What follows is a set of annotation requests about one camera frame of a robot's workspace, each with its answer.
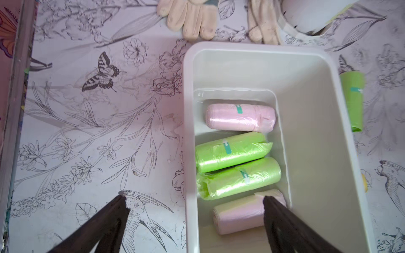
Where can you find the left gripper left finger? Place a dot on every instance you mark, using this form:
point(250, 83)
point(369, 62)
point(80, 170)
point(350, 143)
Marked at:
point(104, 231)

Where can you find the yellow bag roll lower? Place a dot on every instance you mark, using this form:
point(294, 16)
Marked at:
point(365, 182)

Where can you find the left beige work glove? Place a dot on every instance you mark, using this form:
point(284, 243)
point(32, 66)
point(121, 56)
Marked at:
point(195, 18)

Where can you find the right beige work glove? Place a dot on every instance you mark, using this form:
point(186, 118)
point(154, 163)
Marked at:
point(262, 22)

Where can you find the pink bag roll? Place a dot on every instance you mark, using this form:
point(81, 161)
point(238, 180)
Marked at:
point(240, 117)
point(244, 213)

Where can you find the potted green plant white pot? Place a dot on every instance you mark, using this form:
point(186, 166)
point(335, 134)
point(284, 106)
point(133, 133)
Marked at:
point(301, 18)

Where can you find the green bag roll bottom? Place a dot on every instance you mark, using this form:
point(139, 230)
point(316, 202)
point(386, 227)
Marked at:
point(238, 179)

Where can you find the green bag roll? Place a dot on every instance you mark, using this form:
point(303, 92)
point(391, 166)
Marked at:
point(353, 84)
point(231, 151)
point(238, 179)

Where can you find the pink bag roll bottom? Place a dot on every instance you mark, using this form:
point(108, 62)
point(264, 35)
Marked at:
point(244, 213)

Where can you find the aluminium frame bars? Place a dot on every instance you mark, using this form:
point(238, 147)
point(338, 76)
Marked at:
point(12, 131)

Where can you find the beige work glove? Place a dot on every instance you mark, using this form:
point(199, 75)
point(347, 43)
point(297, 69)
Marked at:
point(262, 22)
point(195, 18)

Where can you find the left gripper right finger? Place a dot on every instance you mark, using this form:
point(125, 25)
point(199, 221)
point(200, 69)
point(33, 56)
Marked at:
point(287, 233)

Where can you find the white plastic storage box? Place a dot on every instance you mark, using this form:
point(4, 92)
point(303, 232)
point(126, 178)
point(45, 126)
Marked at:
point(312, 141)

